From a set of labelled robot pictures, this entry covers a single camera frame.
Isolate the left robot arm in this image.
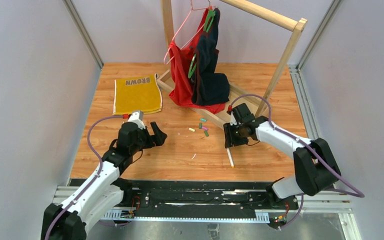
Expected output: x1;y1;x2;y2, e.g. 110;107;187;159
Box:
40;120;168;240

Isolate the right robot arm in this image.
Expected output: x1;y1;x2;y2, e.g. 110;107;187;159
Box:
223;103;341;202

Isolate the yellow folded towel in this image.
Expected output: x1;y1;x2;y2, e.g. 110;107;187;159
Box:
112;73;163;116

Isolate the red garment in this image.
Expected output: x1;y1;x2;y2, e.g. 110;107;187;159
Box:
169;7;226;114

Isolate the dark navy garment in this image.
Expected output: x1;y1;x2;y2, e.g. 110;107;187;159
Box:
190;8;230;106

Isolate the green hanger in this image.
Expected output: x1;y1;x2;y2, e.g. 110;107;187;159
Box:
187;9;216;79

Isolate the wooden clothes rack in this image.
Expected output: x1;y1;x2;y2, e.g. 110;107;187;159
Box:
156;0;308;128

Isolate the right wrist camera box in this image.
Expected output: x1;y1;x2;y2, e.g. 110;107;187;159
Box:
227;105;241;126

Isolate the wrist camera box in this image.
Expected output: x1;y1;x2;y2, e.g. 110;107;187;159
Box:
227;105;241;126
127;110;146;130

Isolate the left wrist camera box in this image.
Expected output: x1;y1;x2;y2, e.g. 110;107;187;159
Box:
127;110;146;130

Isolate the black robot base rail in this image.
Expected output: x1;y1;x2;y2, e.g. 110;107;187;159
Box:
89;179;301;223

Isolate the pink wire hanger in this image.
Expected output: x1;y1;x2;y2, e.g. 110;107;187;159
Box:
161;0;212;65

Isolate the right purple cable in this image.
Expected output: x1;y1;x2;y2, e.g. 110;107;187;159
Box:
226;94;366;199

